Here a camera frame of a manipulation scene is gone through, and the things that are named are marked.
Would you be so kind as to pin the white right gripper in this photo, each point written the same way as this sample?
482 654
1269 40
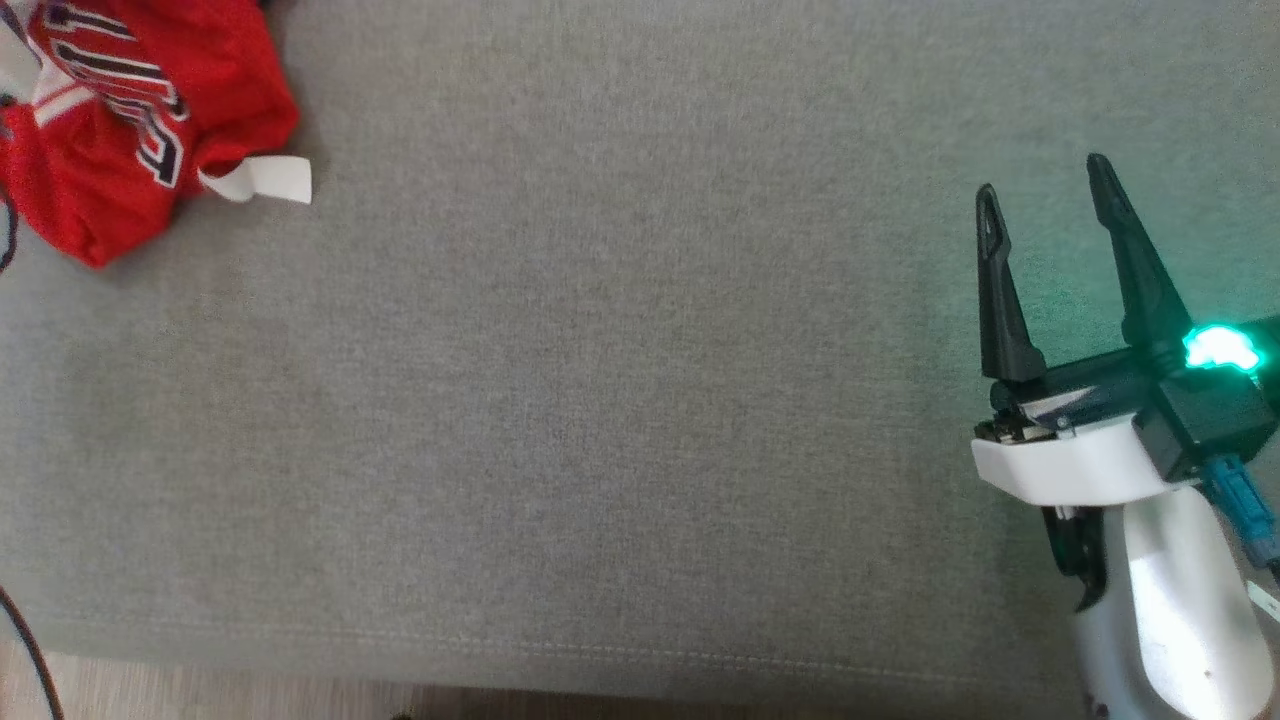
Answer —
1080 465

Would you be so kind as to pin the red white jersey shirt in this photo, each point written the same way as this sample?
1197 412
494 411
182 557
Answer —
110 100

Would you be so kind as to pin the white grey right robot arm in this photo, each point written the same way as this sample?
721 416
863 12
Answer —
1170 600

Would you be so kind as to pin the grey sofa seat cushion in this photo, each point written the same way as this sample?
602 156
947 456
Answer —
600 350

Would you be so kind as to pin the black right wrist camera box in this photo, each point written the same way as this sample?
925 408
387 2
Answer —
1210 420

